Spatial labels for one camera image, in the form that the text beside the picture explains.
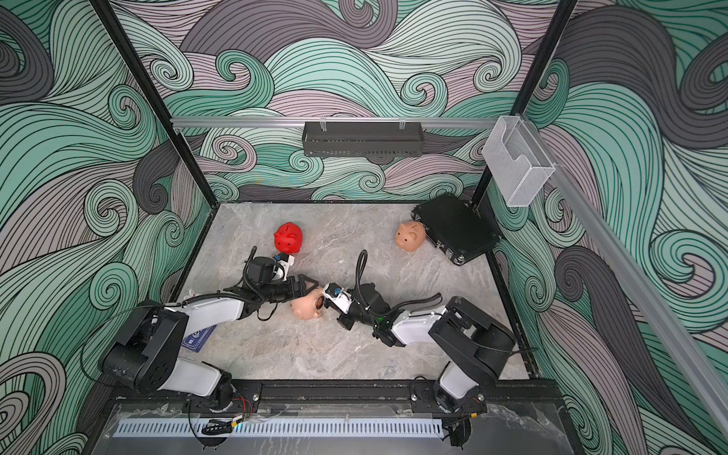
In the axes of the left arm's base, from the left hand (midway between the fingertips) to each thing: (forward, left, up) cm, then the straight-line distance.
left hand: (311, 286), depth 88 cm
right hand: (-6, -6, 0) cm, 9 cm away
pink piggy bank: (-8, -1, +2) cm, 8 cm away
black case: (+27, -53, -2) cm, 60 cm away
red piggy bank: (+17, +10, +2) cm, 20 cm away
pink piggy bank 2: (+18, -34, +3) cm, 38 cm away
